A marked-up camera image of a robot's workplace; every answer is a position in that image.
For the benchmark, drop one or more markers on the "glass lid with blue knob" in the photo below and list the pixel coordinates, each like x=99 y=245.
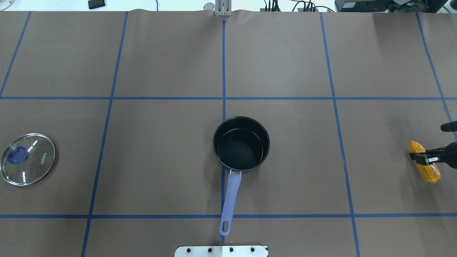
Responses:
x=27 y=159

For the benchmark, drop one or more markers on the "small black box device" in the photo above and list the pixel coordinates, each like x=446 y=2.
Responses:
x=93 y=4

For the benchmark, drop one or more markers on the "blue saucepan with long handle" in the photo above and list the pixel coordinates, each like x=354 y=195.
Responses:
x=240 y=144

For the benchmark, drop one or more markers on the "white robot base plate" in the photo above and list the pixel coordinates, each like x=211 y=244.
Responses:
x=222 y=251

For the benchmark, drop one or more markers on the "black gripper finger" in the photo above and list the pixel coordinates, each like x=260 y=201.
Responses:
x=426 y=158
x=436 y=150

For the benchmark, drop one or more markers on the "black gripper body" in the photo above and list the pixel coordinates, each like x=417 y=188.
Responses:
x=450 y=151

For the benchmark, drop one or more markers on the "yellow corn cob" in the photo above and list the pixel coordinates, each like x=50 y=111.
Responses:
x=430 y=173

